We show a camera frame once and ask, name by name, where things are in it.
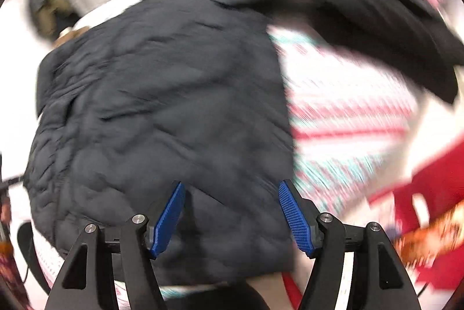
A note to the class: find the red plastic stool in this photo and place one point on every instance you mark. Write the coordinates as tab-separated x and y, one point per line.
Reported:
435	179

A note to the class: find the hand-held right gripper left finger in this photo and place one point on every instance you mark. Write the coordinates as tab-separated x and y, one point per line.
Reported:
168	219

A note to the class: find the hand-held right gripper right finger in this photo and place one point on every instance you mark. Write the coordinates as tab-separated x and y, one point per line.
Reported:
295	219

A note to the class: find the dark blurred object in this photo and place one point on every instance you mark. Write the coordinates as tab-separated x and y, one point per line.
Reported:
47	9

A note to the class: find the black puffer jacket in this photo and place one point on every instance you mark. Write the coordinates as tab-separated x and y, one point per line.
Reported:
163	96

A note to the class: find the patterned bed sheet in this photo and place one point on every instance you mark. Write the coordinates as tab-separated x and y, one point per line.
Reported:
344	114

